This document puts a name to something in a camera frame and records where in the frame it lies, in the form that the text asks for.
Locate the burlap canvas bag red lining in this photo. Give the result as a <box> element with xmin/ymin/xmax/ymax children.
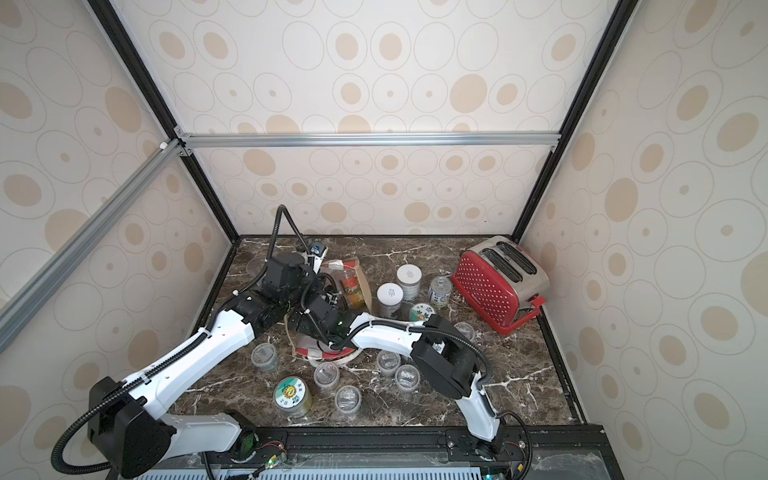
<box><xmin>286</xmin><ymin>257</ymin><xmax>371</xmax><ymax>366</ymax></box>

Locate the white purple label can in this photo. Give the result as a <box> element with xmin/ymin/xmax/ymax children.
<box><xmin>376</xmin><ymin>282</ymin><xmax>404</xmax><ymax>318</ymax></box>

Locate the yellow green lid jar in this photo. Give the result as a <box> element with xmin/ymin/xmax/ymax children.
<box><xmin>273</xmin><ymin>376</ymin><xmax>313</xmax><ymax>418</ymax></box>

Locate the large white lid canister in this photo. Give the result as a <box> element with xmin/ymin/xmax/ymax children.
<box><xmin>396</xmin><ymin>264</ymin><xmax>423</xmax><ymax>301</ymax></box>

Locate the orange label seed jar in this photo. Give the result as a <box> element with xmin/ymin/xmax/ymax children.
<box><xmin>409</xmin><ymin>303</ymin><xmax>436</xmax><ymax>322</ymax></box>

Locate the clear jar front row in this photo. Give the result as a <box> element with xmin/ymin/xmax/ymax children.
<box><xmin>394</xmin><ymin>364</ymin><xmax>421</xmax><ymax>393</ymax></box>

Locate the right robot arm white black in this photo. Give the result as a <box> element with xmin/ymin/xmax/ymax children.
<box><xmin>288</xmin><ymin>287</ymin><xmax>520</xmax><ymax>460</ymax></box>

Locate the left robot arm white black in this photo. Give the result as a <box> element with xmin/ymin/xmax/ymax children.
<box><xmin>51</xmin><ymin>206</ymin><xmax>327</xmax><ymax>478</ymax></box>

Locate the red silver toaster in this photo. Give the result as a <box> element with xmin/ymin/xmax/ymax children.
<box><xmin>451</xmin><ymin>236</ymin><xmax>550</xmax><ymax>336</ymax></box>

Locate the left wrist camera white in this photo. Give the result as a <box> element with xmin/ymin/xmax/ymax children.
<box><xmin>307</xmin><ymin>241</ymin><xmax>327</xmax><ymax>273</ymax></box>

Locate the silver horizontal rail back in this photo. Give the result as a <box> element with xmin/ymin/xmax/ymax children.
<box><xmin>181</xmin><ymin>131</ymin><xmax>561</xmax><ymax>148</ymax></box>

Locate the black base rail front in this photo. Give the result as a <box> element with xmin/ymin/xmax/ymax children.
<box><xmin>107</xmin><ymin>424</ymin><xmax>607</xmax><ymax>480</ymax></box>

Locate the silver diagonal rail left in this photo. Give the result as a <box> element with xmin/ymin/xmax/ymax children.
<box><xmin>1</xmin><ymin>139</ymin><xmax>182</xmax><ymax>350</ymax></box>

